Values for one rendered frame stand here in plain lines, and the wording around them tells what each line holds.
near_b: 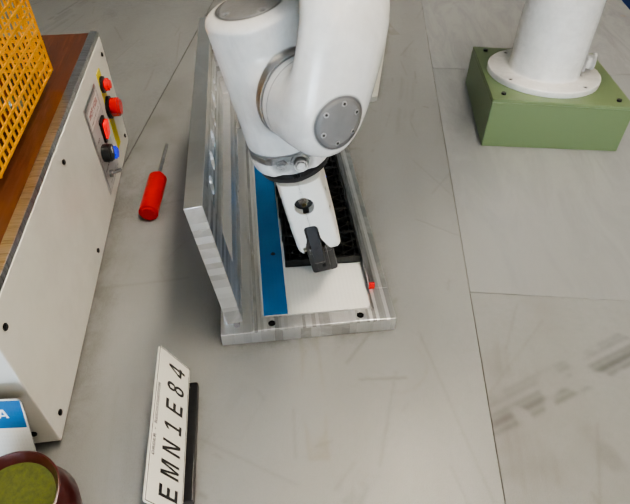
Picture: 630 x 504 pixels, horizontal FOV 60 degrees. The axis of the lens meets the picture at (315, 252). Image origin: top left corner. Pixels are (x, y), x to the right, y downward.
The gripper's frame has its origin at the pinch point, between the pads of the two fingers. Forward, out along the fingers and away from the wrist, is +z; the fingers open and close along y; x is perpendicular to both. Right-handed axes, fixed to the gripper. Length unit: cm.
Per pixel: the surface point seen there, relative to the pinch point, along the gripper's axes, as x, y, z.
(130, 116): 30, 45, -2
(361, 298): -3.6, -5.2, 3.5
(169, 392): 17.4, -17.2, -3.1
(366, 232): -6.3, 6.3, 3.9
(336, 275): -1.1, -1.1, 3.0
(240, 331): 11.0, -8.5, 0.6
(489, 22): -48, 79, 15
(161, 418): 17.6, -20.5, -4.0
